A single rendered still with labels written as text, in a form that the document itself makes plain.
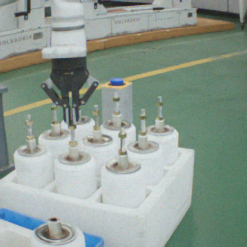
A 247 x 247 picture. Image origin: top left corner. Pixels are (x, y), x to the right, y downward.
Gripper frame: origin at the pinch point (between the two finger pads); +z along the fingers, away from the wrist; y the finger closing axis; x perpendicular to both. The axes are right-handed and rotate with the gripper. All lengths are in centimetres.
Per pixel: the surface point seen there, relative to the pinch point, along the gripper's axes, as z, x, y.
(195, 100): 36, -130, -41
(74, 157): 9.4, 1.1, -0.2
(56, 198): 17.3, 6.5, 3.9
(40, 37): 18, -237, 59
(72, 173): 11.8, 4.8, 0.0
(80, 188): 15.6, 4.5, -1.6
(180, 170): 17.9, -9.4, -24.5
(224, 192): 35, -29, -41
